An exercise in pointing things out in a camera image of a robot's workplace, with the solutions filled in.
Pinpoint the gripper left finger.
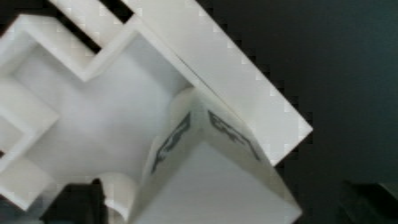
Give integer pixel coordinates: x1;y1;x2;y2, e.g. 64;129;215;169
39;179;108;224

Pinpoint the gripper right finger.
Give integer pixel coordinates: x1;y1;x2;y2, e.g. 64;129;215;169
336;181;398;224

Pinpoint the white chair leg with marker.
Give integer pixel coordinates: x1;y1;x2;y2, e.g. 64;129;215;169
133;88;302;224

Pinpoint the white chair seat part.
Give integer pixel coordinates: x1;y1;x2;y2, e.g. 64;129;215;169
0;15;190;208

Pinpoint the white U-shaped boundary frame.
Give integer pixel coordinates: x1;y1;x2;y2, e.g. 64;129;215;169
50;0;313;163

